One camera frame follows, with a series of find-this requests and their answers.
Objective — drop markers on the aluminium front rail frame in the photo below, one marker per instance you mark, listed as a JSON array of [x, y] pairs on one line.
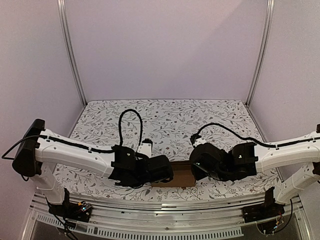
[[214, 219]]

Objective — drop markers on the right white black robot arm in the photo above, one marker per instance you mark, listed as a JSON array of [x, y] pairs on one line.
[[253, 156]]

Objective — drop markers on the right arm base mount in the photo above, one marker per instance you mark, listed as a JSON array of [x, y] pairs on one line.
[[258, 212]]

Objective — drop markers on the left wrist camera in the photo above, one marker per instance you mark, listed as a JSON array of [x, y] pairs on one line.
[[145, 147]]

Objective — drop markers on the brown cardboard paper box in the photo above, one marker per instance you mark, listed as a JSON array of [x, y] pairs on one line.
[[182, 176]]

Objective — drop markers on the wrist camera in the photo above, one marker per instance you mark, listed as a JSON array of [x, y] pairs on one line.
[[145, 147], [196, 140]]

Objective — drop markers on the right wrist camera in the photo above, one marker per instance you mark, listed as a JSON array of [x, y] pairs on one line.
[[196, 140]]

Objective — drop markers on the floral patterned table mat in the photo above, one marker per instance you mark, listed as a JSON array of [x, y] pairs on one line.
[[169, 124]]

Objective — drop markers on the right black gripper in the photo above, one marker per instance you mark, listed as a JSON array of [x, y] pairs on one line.
[[197, 172]]

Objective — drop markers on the right aluminium corner post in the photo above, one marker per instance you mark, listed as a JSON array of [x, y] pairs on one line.
[[262, 51]]

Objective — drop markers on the aluminium corner post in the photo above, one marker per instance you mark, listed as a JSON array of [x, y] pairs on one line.
[[262, 51], [61, 6]]

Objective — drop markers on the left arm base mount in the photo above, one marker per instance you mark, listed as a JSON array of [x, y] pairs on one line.
[[80, 211]]

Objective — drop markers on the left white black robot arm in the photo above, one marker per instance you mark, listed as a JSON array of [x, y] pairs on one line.
[[128, 168]]

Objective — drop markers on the left aluminium corner post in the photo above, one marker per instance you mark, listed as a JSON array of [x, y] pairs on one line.
[[61, 6]]

